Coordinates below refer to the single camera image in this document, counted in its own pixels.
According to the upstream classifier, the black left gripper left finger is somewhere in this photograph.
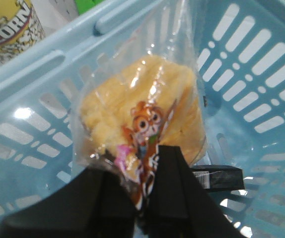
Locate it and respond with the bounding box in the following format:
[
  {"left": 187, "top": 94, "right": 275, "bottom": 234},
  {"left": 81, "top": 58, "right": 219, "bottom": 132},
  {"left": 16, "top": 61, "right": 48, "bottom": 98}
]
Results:
[{"left": 0, "top": 169, "right": 136, "bottom": 238}]

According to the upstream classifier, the bread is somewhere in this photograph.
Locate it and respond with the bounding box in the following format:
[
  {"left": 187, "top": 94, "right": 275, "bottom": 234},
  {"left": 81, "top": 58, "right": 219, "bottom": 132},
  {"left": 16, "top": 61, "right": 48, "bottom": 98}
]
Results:
[{"left": 71, "top": 0, "right": 207, "bottom": 211}]

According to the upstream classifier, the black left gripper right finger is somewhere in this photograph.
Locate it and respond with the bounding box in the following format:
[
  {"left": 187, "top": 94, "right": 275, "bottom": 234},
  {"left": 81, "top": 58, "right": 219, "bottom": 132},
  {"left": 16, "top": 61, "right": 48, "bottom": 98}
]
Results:
[{"left": 144, "top": 145, "right": 243, "bottom": 238}]

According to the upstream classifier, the light blue plastic basket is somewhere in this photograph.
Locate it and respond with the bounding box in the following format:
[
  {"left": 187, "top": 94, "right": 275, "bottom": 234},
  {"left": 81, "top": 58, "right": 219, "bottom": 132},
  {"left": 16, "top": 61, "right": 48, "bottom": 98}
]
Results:
[{"left": 0, "top": 0, "right": 285, "bottom": 238}]

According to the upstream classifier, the popcorn paper cup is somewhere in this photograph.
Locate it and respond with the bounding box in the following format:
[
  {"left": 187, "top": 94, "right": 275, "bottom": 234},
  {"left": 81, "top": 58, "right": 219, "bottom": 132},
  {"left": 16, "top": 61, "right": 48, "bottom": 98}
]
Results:
[{"left": 0, "top": 0, "right": 45, "bottom": 65}]

